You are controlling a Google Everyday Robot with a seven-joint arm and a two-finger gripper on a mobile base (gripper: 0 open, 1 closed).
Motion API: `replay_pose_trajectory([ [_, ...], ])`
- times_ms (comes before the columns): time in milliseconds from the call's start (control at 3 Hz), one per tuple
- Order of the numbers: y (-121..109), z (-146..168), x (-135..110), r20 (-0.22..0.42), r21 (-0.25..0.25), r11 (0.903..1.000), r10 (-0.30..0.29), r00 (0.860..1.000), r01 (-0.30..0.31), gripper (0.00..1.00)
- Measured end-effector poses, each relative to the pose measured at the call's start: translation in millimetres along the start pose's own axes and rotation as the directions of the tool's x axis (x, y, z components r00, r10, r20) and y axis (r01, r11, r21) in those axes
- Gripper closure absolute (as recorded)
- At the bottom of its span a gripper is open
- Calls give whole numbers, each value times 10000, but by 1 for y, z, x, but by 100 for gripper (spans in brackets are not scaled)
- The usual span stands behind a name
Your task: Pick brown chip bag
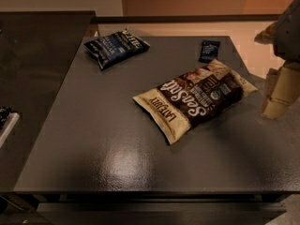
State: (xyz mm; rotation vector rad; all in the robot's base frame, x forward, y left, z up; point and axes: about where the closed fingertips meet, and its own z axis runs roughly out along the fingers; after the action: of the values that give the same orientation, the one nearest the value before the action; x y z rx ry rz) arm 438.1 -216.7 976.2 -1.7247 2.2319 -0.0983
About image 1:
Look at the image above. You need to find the small dark blue snack packet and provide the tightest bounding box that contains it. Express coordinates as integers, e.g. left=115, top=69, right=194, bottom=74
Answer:
left=199, top=40, right=220, bottom=63

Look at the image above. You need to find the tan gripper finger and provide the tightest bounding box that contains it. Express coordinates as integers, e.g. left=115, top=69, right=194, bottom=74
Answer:
left=262, top=61, right=300, bottom=119
left=254, top=22, right=277, bottom=44

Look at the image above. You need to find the blue Kettle chip bag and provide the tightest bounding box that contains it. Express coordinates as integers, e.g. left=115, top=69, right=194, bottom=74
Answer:
left=83, top=30, right=150, bottom=70

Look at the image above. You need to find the brown Late July chip bag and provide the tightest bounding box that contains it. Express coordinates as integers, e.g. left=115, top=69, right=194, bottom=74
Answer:
left=134, top=59, right=257, bottom=144

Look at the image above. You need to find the dark side counter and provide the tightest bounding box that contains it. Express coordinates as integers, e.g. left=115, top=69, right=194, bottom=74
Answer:
left=0, top=11, right=95, bottom=194

